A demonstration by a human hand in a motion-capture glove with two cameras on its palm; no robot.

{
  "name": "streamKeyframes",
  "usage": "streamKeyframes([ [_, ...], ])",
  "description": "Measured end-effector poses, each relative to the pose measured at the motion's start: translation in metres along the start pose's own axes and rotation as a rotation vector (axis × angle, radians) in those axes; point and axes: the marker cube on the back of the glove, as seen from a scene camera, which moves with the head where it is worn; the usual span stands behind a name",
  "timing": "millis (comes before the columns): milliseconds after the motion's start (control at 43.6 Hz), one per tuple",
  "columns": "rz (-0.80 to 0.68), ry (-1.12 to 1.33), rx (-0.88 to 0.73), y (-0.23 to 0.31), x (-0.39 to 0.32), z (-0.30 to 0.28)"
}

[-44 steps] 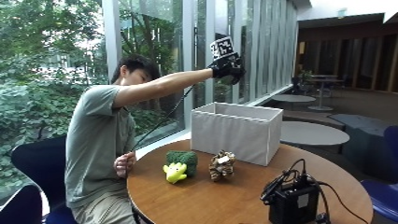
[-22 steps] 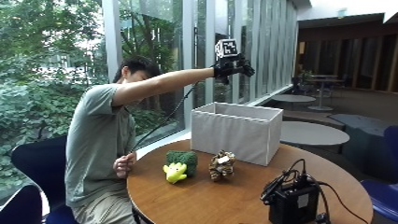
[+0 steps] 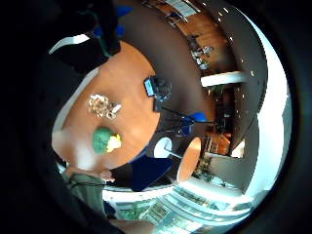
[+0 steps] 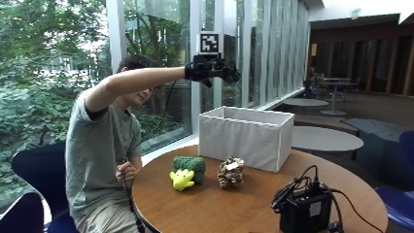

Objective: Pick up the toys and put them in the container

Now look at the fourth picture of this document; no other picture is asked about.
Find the black glove cable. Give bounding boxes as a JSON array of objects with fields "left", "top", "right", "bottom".
[{"left": 122, "top": 81, "right": 179, "bottom": 233}]

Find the the person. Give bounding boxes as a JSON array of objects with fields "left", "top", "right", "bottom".
[{"left": 65, "top": 53, "right": 244, "bottom": 233}]

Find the white marker cube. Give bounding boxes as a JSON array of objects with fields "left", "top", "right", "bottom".
[{"left": 198, "top": 31, "right": 226, "bottom": 56}]

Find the green and yellow soft toy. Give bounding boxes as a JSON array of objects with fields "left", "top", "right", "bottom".
[{"left": 168, "top": 155, "right": 208, "bottom": 192}]

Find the dark chair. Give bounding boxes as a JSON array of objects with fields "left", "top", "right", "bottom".
[{"left": 301, "top": 80, "right": 324, "bottom": 100}]

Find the blue chair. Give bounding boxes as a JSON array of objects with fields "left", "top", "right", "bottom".
[
  {"left": 11, "top": 142, "right": 82, "bottom": 233},
  {"left": 0, "top": 192, "right": 47, "bottom": 233},
  {"left": 375, "top": 130, "right": 414, "bottom": 232}
]

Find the small round grey table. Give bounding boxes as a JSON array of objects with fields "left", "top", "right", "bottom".
[{"left": 283, "top": 97, "right": 331, "bottom": 109}]

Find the white fabric storage box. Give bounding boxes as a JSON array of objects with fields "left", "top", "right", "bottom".
[{"left": 198, "top": 106, "right": 297, "bottom": 174}]

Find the brown tiger soft toy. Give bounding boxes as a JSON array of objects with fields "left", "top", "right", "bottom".
[{"left": 216, "top": 155, "right": 248, "bottom": 190}]

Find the large round grey table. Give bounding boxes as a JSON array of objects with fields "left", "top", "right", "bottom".
[{"left": 292, "top": 125, "right": 365, "bottom": 153}]

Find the grey upholstered bench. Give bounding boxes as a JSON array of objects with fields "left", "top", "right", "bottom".
[{"left": 343, "top": 117, "right": 409, "bottom": 189}]

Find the black electronics box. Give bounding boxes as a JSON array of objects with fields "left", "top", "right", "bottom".
[{"left": 279, "top": 190, "right": 335, "bottom": 233}]

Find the tall round pedestal table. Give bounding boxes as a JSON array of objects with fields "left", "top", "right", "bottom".
[{"left": 320, "top": 81, "right": 360, "bottom": 117}]

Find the black cable bundle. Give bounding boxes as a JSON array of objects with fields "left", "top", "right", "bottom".
[{"left": 271, "top": 164, "right": 336, "bottom": 210}]

